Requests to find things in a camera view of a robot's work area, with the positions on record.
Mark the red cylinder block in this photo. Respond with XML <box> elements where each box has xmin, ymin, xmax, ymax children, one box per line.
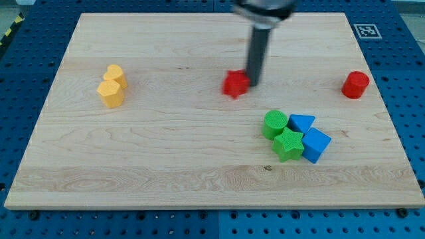
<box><xmin>341</xmin><ymin>71</ymin><xmax>370</xmax><ymax>99</ymax></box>

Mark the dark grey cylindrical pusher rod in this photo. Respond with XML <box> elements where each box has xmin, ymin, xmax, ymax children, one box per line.
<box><xmin>245</xmin><ymin>26</ymin><xmax>271</xmax><ymax>87</ymax></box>

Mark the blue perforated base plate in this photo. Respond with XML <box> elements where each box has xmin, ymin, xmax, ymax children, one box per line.
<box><xmin>1</xmin><ymin>0</ymin><xmax>424</xmax><ymax>238</ymax></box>

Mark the yellow heart block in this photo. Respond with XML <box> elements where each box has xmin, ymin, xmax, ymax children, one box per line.
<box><xmin>103</xmin><ymin>64</ymin><xmax>128</xmax><ymax>89</ymax></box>

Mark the blue triangle block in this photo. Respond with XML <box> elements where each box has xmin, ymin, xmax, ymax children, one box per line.
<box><xmin>287</xmin><ymin>114</ymin><xmax>315</xmax><ymax>133</ymax></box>

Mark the green star block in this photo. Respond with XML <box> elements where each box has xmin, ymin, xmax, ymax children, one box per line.
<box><xmin>272</xmin><ymin>127</ymin><xmax>304</xmax><ymax>163</ymax></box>

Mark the green cylinder block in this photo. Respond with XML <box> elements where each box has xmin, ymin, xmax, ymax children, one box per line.
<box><xmin>262</xmin><ymin>110</ymin><xmax>288</xmax><ymax>140</ymax></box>

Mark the red star block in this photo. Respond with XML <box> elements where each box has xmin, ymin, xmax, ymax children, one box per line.
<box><xmin>222</xmin><ymin>70</ymin><xmax>250</xmax><ymax>99</ymax></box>

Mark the light wooden board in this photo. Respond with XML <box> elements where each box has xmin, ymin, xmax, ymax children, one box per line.
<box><xmin>5</xmin><ymin>13</ymin><xmax>424</xmax><ymax>210</ymax></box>

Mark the silver black robot tool flange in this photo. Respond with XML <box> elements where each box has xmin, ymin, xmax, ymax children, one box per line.
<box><xmin>232</xmin><ymin>0</ymin><xmax>298</xmax><ymax>29</ymax></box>

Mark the blue cube block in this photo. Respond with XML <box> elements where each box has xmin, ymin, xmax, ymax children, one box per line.
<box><xmin>301</xmin><ymin>127</ymin><xmax>331</xmax><ymax>163</ymax></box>

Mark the yellow hexagon block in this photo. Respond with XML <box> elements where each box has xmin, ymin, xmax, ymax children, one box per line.
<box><xmin>97</xmin><ymin>80</ymin><xmax>125</xmax><ymax>108</ymax></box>

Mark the white fiducial marker tag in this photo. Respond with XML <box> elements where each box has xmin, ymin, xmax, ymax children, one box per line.
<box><xmin>354</xmin><ymin>23</ymin><xmax>382</xmax><ymax>39</ymax></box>

